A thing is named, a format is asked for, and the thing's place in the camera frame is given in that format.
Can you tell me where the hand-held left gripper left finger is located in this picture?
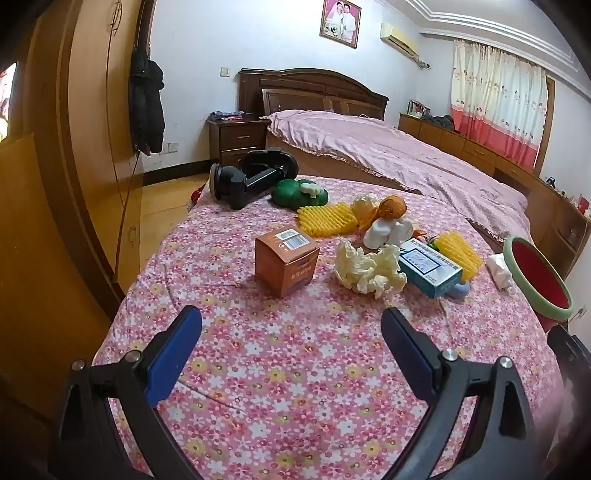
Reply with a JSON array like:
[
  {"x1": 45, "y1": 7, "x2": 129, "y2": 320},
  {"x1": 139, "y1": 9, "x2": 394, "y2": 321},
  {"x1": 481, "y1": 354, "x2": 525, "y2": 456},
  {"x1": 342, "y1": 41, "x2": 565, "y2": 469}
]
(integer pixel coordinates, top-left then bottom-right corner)
[{"x1": 48, "y1": 305, "x2": 204, "y2": 480}]

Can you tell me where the pink floral tablecloth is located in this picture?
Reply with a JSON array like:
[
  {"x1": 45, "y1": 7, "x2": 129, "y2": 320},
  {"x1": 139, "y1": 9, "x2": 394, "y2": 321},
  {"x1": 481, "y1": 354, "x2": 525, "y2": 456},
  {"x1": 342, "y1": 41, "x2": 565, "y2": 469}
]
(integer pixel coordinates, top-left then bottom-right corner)
[{"x1": 92, "y1": 175, "x2": 566, "y2": 480}]

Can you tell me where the white cup-shaped toy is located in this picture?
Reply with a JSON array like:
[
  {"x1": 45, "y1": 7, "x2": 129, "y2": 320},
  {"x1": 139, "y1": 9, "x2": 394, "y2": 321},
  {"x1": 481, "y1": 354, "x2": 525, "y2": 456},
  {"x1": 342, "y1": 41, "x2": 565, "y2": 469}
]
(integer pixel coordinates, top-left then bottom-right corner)
[{"x1": 364, "y1": 217, "x2": 414, "y2": 250}]

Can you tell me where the orange round toy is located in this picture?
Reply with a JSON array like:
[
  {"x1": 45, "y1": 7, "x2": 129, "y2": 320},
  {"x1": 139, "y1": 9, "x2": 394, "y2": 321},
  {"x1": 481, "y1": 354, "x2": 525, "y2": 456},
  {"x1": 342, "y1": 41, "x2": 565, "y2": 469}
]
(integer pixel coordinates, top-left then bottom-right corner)
[{"x1": 367, "y1": 195, "x2": 408, "y2": 232}]

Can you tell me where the black clamp mount device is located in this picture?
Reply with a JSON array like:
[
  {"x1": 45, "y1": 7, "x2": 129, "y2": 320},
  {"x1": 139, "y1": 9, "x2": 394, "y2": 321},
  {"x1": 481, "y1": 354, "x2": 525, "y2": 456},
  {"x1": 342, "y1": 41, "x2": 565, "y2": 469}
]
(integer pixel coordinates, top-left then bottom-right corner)
[{"x1": 209, "y1": 147, "x2": 300, "y2": 210}]

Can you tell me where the low wooden cabinet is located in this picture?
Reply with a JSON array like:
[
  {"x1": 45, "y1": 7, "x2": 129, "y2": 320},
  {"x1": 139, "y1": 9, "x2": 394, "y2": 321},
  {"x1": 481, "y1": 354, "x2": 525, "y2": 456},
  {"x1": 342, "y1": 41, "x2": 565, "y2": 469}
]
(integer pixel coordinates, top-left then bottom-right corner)
[{"x1": 399, "y1": 113, "x2": 591, "y2": 278}]

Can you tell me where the dark clothing heap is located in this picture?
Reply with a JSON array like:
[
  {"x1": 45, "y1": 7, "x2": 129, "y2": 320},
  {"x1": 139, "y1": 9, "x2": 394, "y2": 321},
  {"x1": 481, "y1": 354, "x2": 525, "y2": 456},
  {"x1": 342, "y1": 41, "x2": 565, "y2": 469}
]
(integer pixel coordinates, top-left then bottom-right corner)
[{"x1": 422, "y1": 113, "x2": 455, "y2": 132}]

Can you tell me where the dark wooden nightstand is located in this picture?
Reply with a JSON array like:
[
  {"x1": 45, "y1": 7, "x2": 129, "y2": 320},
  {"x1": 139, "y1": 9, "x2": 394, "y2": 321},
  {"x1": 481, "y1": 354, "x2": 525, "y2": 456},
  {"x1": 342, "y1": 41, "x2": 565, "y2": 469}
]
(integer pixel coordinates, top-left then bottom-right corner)
[{"x1": 206, "y1": 117, "x2": 271, "y2": 167}]

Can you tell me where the green foam lump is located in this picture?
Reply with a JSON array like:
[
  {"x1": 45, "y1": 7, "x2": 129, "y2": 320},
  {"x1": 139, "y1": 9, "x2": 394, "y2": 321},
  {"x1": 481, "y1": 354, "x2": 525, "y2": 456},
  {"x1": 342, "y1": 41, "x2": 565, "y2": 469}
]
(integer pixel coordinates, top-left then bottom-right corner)
[{"x1": 271, "y1": 179, "x2": 329, "y2": 212}]

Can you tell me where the wooden wardrobe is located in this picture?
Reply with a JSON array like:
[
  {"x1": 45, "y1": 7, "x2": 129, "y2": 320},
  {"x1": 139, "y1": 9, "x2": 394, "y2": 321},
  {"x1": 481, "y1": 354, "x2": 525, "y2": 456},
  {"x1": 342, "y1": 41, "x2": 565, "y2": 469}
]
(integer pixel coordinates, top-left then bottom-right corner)
[{"x1": 0, "y1": 0, "x2": 158, "y2": 416}]

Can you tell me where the pink bedspread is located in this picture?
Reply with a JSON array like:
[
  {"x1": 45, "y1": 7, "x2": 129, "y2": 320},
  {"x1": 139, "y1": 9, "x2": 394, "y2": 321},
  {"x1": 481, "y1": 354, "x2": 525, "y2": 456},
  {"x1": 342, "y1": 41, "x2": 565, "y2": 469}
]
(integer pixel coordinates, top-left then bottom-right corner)
[{"x1": 268, "y1": 109, "x2": 532, "y2": 241}]

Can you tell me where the white and red curtain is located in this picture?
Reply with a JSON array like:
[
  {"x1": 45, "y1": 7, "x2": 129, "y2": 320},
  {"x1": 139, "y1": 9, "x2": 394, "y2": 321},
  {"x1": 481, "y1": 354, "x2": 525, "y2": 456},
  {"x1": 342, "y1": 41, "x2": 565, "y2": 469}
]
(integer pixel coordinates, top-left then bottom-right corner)
[{"x1": 450, "y1": 39, "x2": 550, "y2": 169}]

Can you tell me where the wooden bed with headboard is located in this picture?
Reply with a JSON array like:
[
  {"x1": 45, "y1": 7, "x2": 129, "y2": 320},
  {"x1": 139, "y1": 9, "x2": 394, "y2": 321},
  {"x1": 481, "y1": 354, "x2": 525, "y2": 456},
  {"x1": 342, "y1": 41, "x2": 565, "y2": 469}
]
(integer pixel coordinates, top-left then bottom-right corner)
[{"x1": 238, "y1": 68, "x2": 419, "y2": 195}]

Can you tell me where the blue and white medicine box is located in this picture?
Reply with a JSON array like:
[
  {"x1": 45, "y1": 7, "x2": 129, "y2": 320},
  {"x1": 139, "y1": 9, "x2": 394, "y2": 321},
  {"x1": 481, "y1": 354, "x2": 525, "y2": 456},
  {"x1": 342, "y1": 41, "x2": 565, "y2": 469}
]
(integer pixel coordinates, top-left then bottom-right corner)
[{"x1": 398, "y1": 237, "x2": 464, "y2": 299}]

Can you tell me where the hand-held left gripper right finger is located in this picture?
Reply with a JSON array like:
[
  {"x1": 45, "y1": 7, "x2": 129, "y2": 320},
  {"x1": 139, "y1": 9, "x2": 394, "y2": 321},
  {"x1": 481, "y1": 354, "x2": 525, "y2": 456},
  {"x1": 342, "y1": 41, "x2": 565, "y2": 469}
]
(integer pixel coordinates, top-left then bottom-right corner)
[{"x1": 381, "y1": 306, "x2": 539, "y2": 480}]

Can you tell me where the orange cardboard box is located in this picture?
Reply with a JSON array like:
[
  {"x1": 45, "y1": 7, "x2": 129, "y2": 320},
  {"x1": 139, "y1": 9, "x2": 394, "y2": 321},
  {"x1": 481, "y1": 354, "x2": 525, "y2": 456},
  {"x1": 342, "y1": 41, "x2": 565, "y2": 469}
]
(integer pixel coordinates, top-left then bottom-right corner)
[{"x1": 255, "y1": 226, "x2": 321, "y2": 298}]

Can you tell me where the white air conditioner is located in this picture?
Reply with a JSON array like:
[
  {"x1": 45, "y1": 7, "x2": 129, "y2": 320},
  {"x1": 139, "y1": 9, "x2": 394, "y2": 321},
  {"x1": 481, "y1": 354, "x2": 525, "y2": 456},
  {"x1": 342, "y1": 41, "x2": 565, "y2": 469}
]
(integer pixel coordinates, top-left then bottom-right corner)
[{"x1": 380, "y1": 23, "x2": 420, "y2": 60}]

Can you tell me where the black jacket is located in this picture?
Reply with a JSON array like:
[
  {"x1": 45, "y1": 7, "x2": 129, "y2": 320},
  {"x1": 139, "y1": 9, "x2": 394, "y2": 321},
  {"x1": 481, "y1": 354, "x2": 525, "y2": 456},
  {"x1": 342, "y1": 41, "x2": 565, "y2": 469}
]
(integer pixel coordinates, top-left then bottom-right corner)
[{"x1": 128, "y1": 45, "x2": 166, "y2": 155}]

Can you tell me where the crumpled white tissue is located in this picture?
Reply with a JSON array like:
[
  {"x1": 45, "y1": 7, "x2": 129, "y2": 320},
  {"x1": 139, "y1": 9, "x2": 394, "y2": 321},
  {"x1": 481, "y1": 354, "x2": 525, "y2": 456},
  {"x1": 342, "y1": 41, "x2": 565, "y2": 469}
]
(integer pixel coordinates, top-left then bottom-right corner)
[{"x1": 486, "y1": 254, "x2": 513, "y2": 291}]

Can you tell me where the framed wall portrait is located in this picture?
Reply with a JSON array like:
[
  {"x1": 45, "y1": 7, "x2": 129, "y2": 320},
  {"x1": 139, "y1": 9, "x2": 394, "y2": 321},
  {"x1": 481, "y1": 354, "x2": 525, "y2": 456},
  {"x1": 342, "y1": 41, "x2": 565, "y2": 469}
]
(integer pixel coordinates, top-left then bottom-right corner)
[{"x1": 320, "y1": 0, "x2": 360, "y2": 49}]

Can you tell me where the red bin with green rim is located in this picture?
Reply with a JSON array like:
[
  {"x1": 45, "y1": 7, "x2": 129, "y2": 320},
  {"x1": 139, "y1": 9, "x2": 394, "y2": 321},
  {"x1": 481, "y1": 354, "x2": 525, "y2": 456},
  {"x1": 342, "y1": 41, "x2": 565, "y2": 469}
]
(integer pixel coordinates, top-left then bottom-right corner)
[{"x1": 502, "y1": 235, "x2": 573, "y2": 333}]

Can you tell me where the thin hanging cable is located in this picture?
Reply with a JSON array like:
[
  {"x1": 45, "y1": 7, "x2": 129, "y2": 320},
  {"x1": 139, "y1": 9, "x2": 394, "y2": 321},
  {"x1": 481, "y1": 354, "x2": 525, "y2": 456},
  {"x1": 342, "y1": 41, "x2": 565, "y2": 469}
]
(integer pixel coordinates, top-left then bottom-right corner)
[{"x1": 117, "y1": 148, "x2": 141, "y2": 232}]

